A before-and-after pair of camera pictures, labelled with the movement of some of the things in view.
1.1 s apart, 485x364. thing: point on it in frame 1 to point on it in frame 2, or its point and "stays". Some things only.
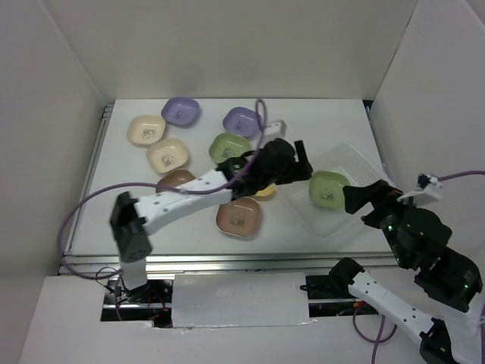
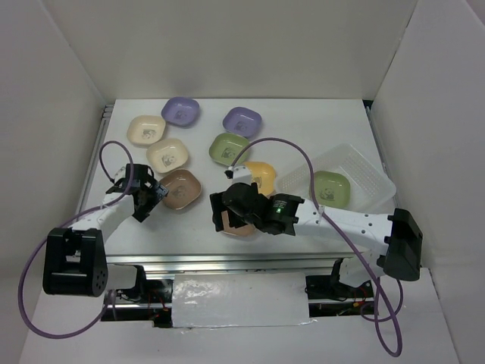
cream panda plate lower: (165, 155) stays
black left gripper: (295, 170) to (158, 192)
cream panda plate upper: (146, 130) stays
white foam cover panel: (239, 300) stays
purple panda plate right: (242, 121) stays
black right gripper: (379, 192) to (217, 206)
